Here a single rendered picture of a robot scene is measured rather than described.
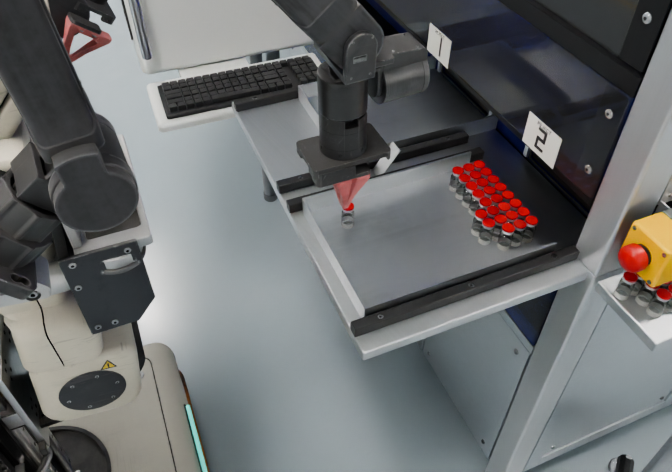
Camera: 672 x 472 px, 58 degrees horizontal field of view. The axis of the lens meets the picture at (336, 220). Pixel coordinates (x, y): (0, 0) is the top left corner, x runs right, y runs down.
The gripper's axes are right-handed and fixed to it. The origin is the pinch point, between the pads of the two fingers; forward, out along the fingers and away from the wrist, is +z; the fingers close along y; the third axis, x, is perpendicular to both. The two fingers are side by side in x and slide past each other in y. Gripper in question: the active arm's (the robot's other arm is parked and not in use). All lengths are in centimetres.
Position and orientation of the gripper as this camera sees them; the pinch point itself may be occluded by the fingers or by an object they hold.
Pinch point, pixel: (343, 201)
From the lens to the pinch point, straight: 80.8
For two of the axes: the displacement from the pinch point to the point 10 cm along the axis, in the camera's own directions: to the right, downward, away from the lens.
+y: 9.2, -2.8, 2.7
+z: 0.1, 7.2, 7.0
